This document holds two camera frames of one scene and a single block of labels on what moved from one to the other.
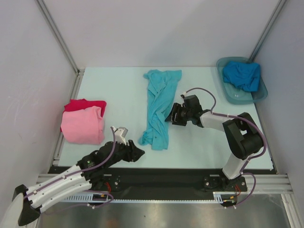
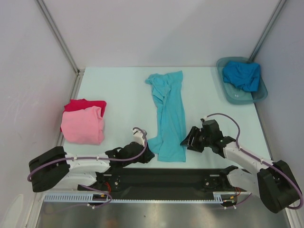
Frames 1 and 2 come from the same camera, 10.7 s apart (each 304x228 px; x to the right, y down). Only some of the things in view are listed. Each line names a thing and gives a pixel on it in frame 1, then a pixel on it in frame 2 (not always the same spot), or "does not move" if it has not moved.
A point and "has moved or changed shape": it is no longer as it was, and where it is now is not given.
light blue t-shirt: x=162 y=86 has moved or changed shape
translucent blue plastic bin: x=234 y=94 does not move
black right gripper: x=178 y=114 → x=194 y=138
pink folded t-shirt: x=83 y=126 does not move
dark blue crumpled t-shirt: x=245 y=75 does not move
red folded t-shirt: x=80 y=104 does not move
